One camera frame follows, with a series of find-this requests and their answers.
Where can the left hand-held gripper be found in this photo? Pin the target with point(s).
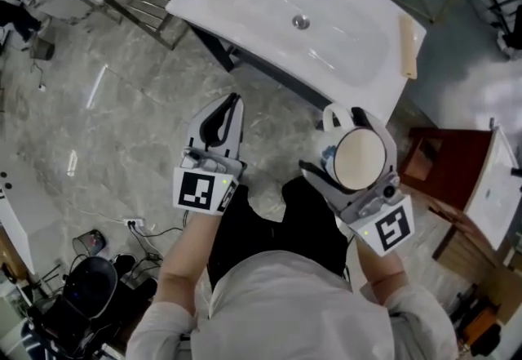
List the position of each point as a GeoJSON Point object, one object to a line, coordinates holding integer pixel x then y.
{"type": "Point", "coordinates": [195, 191]}

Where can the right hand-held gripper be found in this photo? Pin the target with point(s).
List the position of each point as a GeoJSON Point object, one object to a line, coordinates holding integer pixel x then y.
{"type": "Point", "coordinates": [391, 228]}

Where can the white ceramic mug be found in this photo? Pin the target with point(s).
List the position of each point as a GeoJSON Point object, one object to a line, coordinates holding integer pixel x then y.
{"type": "Point", "coordinates": [359, 158]}

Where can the person's left forearm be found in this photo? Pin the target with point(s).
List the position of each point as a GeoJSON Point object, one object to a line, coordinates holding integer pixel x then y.
{"type": "Point", "coordinates": [187, 252]}

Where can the person's right forearm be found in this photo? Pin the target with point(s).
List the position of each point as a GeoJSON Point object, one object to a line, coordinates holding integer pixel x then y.
{"type": "Point", "coordinates": [379, 268]}

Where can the small white sink basin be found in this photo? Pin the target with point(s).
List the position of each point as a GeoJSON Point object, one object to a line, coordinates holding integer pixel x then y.
{"type": "Point", "coordinates": [493, 203]}

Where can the brown wooden vanity cabinet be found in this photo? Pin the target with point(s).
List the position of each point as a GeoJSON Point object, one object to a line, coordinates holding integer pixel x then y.
{"type": "Point", "coordinates": [448, 162]}

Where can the person's black trousers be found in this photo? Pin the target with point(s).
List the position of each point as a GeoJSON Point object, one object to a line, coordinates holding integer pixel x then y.
{"type": "Point", "coordinates": [261, 236]}

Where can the white power strip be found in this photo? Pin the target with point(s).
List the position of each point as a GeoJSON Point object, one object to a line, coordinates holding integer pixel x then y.
{"type": "Point", "coordinates": [134, 222]}

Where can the pale wooden bar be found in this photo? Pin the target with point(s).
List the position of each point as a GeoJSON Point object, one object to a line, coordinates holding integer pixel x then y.
{"type": "Point", "coordinates": [408, 48]}

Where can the person's white shirt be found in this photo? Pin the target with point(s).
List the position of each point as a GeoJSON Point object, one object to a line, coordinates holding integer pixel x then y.
{"type": "Point", "coordinates": [285, 309]}

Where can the small black faucet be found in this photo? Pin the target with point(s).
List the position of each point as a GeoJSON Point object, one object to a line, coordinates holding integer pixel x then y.
{"type": "Point", "coordinates": [516, 171]}

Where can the black mesh wastebasket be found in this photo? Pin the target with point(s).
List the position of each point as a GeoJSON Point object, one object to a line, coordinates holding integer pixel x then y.
{"type": "Point", "coordinates": [42, 49]}
{"type": "Point", "coordinates": [89, 243]}

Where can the white cabinet with black knobs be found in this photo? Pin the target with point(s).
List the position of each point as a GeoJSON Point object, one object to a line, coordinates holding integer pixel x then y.
{"type": "Point", "coordinates": [12, 219]}

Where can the black equipment bag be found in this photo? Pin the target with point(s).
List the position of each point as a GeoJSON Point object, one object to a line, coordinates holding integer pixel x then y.
{"type": "Point", "coordinates": [57, 321]}

